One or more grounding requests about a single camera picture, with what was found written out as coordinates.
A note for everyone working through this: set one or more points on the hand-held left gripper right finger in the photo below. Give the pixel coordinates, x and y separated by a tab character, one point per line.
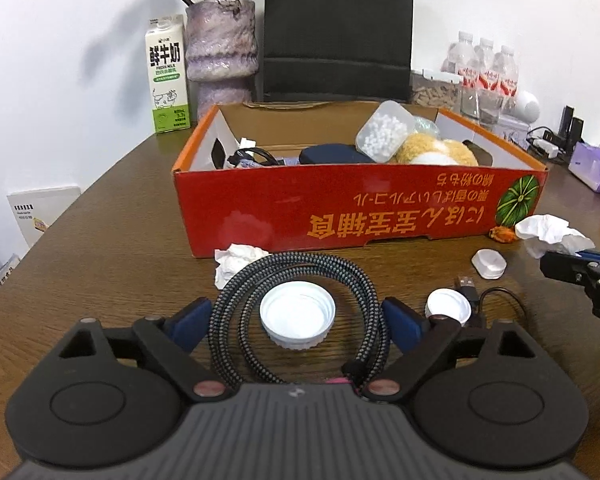
402	325

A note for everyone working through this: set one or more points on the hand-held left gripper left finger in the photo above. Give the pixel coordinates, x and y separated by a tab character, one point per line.
190	325

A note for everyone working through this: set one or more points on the white tissue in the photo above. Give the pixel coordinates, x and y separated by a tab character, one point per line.
235	260
545	232

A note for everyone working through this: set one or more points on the large white jar lid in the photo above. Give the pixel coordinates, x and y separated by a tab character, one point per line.
297	312

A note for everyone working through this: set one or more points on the orange cardboard box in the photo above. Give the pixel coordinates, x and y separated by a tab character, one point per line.
330	210

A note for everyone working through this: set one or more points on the brown wooden desktop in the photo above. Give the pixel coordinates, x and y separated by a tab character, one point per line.
105	240

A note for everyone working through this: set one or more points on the small white lid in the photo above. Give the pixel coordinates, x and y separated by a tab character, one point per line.
447	305

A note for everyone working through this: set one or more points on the orange dried flower head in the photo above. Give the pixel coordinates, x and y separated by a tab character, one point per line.
502	234

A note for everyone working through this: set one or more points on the white earbud case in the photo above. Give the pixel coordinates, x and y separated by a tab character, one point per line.
489	264

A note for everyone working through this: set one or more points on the purple tissue pack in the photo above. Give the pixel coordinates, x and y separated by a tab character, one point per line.
595	167

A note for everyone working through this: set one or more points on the white power adapter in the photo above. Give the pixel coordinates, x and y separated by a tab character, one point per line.
545	145

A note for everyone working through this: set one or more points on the white printed tin box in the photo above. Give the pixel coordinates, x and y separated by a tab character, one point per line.
512	127

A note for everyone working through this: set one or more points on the white round speaker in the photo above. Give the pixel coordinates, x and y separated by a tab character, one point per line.
526	105

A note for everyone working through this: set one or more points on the yellow plush toy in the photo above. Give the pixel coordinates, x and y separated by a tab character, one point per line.
430	152

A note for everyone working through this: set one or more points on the clear glass cup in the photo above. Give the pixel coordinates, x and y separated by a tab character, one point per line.
480	107

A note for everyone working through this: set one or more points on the dark blue pouch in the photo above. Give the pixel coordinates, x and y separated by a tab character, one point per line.
335	155

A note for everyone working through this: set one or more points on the white flat box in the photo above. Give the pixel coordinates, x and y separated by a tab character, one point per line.
42	215

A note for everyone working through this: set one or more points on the clear container of white beads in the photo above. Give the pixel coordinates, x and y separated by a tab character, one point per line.
385	130

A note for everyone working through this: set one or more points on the crumpled clear plastic wrap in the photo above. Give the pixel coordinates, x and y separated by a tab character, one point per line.
424	125

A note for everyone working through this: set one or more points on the red label water bottle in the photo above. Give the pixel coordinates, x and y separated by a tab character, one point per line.
457	65
505	72
485	67

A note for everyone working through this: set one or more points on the clear seed container white lid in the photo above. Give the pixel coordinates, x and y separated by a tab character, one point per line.
435	90

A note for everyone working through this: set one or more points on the white green milk carton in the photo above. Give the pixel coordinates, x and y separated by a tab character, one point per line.
167	75

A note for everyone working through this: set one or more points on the purple fuzzy vase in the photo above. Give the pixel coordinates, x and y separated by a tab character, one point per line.
220	50

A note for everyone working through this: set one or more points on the black paper bag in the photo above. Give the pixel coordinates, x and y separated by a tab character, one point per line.
337	35

